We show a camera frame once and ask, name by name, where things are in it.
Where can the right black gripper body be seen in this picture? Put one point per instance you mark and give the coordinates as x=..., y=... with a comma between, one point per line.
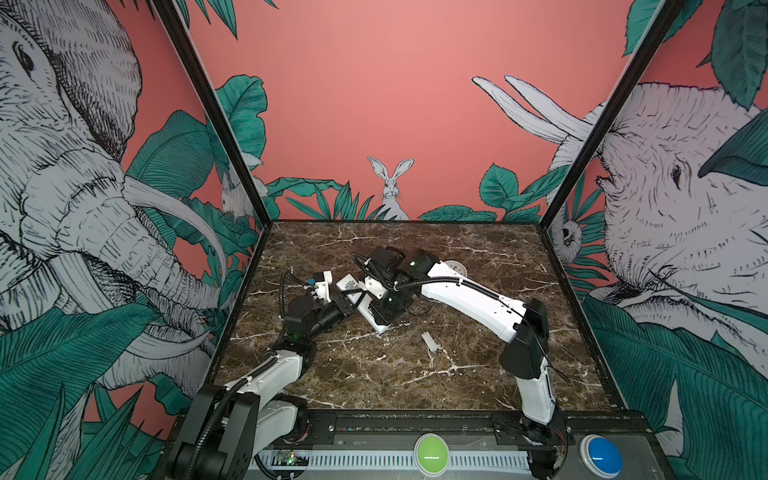
x=391, y=306

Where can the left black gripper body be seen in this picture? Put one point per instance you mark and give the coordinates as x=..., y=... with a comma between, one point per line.
x=328, y=316

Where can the white remote control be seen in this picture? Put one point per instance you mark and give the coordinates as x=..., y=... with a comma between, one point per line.
x=362, y=300

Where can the white battery cover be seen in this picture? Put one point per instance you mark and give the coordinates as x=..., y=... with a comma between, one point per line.
x=430, y=342

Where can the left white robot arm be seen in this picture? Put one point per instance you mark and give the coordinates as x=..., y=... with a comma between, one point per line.
x=228, y=425

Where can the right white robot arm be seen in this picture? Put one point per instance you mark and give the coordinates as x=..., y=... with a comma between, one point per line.
x=392, y=279

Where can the white alarm clock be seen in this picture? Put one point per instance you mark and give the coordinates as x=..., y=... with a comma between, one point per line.
x=457, y=268

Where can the green push button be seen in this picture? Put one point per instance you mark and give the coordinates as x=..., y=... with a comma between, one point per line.
x=431, y=455

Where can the blue push button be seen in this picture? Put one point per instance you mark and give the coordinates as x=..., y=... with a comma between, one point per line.
x=600, y=456

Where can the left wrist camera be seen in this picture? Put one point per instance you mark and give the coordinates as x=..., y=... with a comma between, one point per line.
x=319, y=286

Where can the white vented cable duct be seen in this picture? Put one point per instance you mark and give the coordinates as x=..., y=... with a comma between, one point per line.
x=355, y=460

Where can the black front rail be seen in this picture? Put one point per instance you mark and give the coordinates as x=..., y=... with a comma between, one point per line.
x=328, y=426

